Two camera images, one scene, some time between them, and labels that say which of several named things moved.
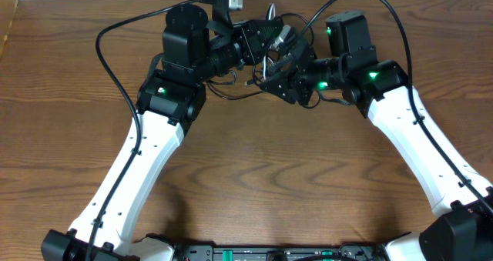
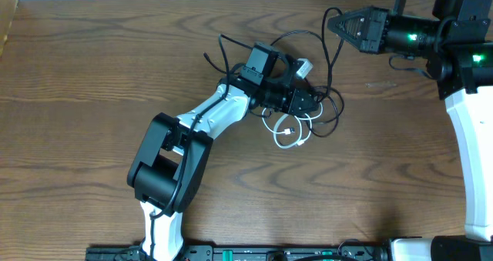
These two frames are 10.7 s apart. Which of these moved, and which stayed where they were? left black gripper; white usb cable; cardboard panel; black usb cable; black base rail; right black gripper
Moved: black usb cable; right black gripper; left black gripper; white usb cable
Stayed: cardboard panel; black base rail
